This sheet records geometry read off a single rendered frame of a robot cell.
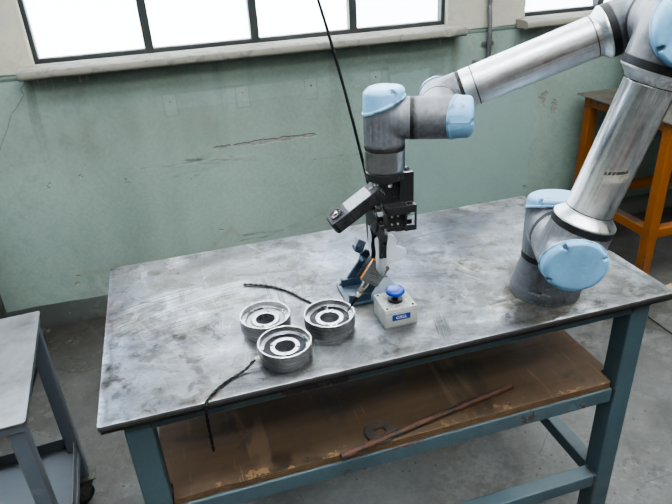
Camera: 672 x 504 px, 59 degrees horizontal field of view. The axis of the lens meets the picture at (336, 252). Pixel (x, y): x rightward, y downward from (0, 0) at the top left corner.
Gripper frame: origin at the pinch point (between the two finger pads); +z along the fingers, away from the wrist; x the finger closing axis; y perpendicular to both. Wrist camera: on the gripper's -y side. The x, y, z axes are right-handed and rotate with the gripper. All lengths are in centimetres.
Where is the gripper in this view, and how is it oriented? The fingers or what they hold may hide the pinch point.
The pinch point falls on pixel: (376, 266)
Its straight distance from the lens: 119.1
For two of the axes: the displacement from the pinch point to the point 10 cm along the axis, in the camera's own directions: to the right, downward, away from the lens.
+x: -2.4, -4.4, 8.7
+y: 9.7, -1.6, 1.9
